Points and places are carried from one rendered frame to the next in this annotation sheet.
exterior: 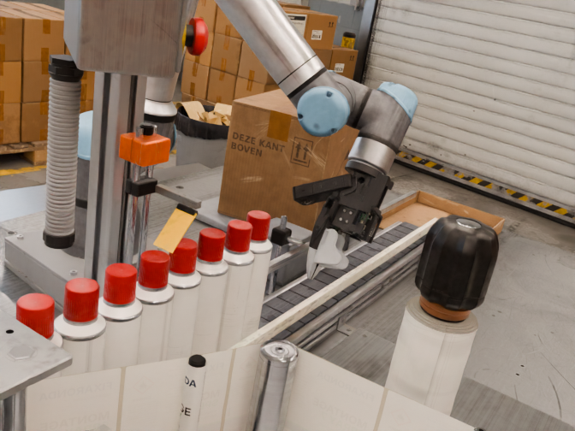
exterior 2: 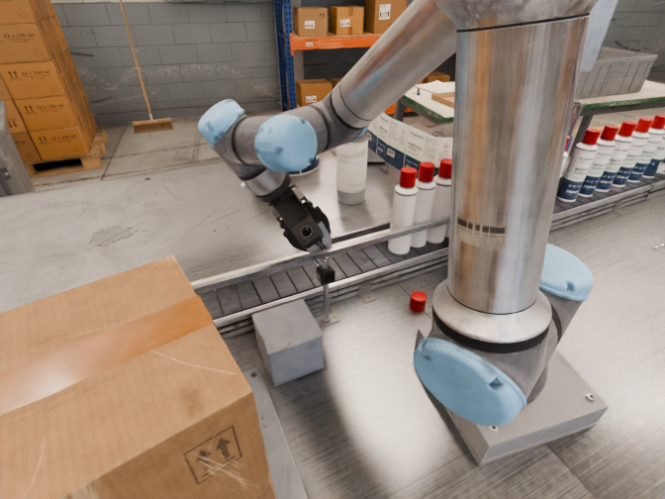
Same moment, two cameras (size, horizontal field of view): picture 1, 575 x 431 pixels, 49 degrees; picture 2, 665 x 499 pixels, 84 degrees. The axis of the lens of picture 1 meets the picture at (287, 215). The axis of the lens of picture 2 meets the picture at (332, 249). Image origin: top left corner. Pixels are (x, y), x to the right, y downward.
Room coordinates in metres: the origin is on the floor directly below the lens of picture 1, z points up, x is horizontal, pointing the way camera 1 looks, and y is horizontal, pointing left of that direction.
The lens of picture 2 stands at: (1.50, 0.33, 1.41)
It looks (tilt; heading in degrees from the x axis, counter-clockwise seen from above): 36 degrees down; 215
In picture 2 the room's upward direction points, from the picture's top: straight up
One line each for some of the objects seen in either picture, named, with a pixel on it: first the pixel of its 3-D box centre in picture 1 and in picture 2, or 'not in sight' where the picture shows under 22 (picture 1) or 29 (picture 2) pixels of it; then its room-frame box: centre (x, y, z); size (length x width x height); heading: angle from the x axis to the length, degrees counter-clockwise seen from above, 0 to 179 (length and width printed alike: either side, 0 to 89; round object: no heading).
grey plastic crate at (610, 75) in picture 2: not in sight; (588, 71); (-1.64, 0.15, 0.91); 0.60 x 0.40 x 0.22; 146
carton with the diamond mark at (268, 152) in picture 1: (297, 158); (96, 451); (1.49, 0.00, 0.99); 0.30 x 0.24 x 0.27; 160
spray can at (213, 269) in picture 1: (203, 304); (439, 202); (0.73, 0.09, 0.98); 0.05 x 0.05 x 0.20
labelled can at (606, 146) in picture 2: not in sight; (596, 161); (0.25, 0.36, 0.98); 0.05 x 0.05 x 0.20
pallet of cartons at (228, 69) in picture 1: (269, 79); not in sight; (5.10, 0.33, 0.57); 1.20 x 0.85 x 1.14; 144
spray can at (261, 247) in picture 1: (248, 279); (403, 212); (0.82, 0.04, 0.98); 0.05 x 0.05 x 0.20
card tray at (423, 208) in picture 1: (441, 221); not in sight; (1.61, -0.41, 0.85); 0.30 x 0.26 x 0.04; 151
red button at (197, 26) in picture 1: (192, 36); not in sight; (0.67, 0.13, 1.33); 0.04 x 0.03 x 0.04; 26
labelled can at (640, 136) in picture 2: not in sight; (629, 153); (0.12, 0.43, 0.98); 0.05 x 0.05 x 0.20
